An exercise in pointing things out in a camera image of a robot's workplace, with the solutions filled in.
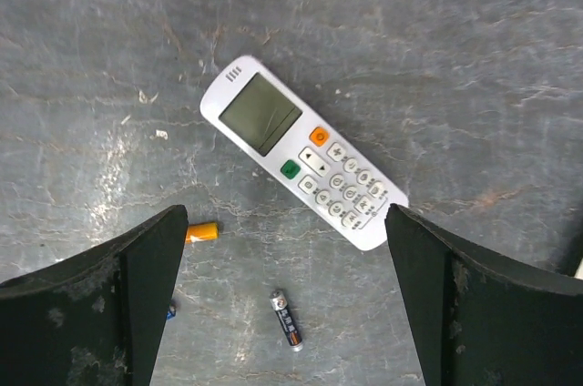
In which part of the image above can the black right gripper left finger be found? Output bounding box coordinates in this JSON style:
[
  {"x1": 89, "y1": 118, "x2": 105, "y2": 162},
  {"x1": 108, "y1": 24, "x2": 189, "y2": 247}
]
[{"x1": 1, "y1": 205, "x2": 189, "y2": 385}]

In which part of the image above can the orange battery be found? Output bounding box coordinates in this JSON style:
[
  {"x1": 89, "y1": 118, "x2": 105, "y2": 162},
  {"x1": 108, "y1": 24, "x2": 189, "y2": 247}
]
[{"x1": 185, "y1": 222, "x2": 219, "y2": 244}]

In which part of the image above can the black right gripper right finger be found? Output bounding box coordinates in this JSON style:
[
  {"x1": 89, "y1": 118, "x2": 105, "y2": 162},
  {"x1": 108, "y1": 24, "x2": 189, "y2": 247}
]
[{"x1": 385, "y1": 204, "x2": 582, "y2": 385}]

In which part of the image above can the blue battery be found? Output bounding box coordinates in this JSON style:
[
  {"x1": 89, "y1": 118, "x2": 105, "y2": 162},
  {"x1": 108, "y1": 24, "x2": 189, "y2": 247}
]
[{"x1": 167, "y1": 304, "x2": 177, "y2": 320}]

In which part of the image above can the white remote control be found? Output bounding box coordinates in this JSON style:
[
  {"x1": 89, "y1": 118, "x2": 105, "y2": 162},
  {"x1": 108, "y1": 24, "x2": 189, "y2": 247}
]
[{"x1": 199, "y1": 56, "x2": 409, "y2": 251}]

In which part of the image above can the black battery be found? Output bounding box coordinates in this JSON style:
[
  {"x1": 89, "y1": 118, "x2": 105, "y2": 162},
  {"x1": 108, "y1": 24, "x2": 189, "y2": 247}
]
[{"x1": 270, "y1": 289, "x2": 303, "y2": 352}]

